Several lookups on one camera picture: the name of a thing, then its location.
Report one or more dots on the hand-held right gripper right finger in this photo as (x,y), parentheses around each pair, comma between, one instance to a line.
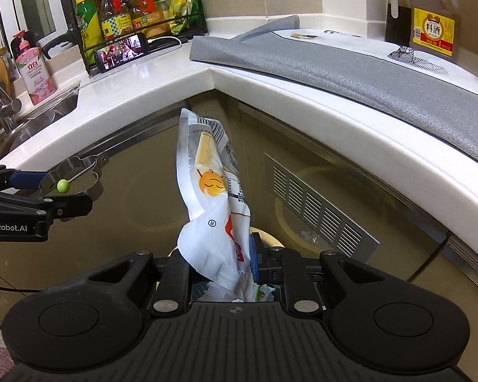
(255,258)

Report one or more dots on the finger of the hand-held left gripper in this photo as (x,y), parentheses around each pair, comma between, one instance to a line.
(28,180)
(63,205)

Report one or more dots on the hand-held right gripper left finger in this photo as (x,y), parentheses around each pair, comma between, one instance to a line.
(175,274)

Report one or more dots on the white snack bag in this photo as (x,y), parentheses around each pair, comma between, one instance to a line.
(207,207)

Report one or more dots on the stainless steel sink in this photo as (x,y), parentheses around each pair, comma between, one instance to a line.
(44,117)

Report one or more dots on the metal faucet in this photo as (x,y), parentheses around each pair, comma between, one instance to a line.
(6,107)

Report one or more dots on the metal vent grille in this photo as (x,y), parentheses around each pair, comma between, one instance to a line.
(322,211)

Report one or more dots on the pink dish soap bottle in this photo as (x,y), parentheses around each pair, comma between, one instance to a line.
(34,75)

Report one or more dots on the black smartphone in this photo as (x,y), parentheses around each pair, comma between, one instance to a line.
(121,51)

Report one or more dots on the green yellow-capped bottle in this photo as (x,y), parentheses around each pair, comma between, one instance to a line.
(88,24)

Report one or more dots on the window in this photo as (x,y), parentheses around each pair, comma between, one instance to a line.
(36,4)

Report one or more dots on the red-capped oil bottle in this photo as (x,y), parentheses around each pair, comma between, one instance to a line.
(113,12)

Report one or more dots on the grey counter mat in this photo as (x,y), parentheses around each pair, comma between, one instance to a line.
(342,71)

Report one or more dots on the orange-capped amber bottle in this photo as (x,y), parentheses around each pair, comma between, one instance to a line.
(143,4)

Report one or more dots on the yellow snack bag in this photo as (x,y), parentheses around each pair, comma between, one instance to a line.
(177,4)

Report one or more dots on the dark oil dispenser bottle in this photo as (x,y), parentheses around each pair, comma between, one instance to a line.
(398,24)

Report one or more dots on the yellow-label cooking wine jug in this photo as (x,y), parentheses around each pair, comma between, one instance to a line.
(432,36)

